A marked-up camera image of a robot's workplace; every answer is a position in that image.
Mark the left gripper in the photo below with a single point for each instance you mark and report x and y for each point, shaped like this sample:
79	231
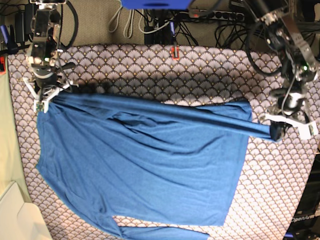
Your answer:
291	110

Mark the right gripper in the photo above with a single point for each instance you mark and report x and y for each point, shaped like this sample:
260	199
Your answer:
46	84

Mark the blue long-sleeve T-shirt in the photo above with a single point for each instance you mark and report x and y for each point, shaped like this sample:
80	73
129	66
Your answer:
141	169

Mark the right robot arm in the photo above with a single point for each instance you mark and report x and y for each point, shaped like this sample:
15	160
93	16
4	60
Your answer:
43	56

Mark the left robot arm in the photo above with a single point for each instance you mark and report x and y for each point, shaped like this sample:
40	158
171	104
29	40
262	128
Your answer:
298	67

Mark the fan-patterned tablecloth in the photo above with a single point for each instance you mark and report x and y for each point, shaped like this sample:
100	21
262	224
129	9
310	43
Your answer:
274	175

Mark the blue box at top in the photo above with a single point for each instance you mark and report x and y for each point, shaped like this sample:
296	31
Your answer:
156	4

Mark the red clamp on table edge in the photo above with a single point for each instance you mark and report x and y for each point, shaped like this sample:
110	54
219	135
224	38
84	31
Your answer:
175	52

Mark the black OpenArm base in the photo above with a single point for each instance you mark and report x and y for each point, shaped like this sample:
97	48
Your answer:
305	224

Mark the black power strip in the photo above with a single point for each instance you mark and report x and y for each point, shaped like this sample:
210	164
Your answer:
217	15

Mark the white plastic bin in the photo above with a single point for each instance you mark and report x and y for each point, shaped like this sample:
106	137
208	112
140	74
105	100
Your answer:
20	220

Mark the blue-handled clamp left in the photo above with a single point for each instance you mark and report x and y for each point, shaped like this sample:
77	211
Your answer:
11	45

